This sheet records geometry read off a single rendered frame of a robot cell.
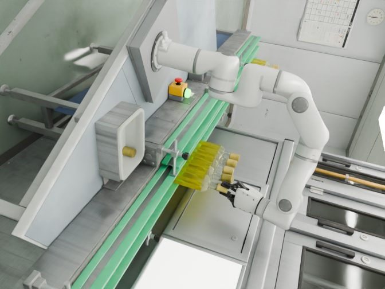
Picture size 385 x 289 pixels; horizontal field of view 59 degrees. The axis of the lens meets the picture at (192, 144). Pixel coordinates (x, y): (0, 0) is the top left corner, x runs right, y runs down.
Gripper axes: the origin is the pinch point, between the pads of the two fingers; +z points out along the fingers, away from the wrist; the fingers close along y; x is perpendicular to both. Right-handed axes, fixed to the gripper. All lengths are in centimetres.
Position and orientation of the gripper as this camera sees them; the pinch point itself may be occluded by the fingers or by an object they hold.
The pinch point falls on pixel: (226, 188)
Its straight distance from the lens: 139.9
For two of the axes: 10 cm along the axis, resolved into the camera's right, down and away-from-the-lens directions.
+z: -8.2, -3.8, 4.4
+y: 0.8, -8.3, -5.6
